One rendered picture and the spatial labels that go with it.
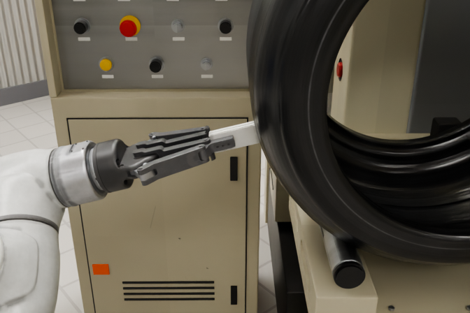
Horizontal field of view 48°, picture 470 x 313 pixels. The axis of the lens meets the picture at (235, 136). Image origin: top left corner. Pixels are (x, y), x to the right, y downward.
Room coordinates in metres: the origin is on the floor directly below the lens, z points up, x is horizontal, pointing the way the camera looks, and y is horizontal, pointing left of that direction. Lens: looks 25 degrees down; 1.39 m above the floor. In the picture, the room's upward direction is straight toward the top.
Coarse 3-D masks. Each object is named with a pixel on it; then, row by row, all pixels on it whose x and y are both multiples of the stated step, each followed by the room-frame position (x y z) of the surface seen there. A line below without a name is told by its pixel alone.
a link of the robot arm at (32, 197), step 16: (0, 160) 0.68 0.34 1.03; (16, 160) 0.67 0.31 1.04; (32, 160) 0.67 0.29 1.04; (48, 160) 0.67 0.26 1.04; (0, 176) 0.65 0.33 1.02; (16, 176) 0.64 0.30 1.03; (32, 176) 0.65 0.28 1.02; (48, 176) 0.65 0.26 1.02; (0, 192) 0.63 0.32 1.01; (16, 192) 0.62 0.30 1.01; (32, 192) 0.63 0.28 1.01; (48, 192) 0.64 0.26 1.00; (0, 208) 0.61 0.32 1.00; (16, 208) 0.61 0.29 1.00; (32, 208) 0.61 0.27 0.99; (48, 208) 0.63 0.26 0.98; (64, 208) 0.66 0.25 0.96; (48, 224) 0.61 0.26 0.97
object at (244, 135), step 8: (232, 128) 0.69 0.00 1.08; (240, 128) 0.68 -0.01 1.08; (248, 128) 0.68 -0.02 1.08; (216, 136) 0.68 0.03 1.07; (224, 136) 0.68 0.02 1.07; (240, 136) 0.68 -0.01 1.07; (248, 136) 0.68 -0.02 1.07; (256, 136) 0.68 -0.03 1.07; (240, 144) 0.68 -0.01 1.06; (248, 144) 0.68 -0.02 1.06; (216, 152) 0.68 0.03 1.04
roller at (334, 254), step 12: (324, 240) 0.67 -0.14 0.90; (336, 240) 0.64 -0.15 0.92; (336, 252) 0.62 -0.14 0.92; (348, 252) 0.61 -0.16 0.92; (336, 264) 0.59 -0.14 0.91; (348, 264) 0.59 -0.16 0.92; (360, 264) 0.59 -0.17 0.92; (336, 276) 0.58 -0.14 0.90; (348, 276) 0.58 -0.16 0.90; (360, 276) 0.58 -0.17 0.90; (348, 288) 0.58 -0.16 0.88
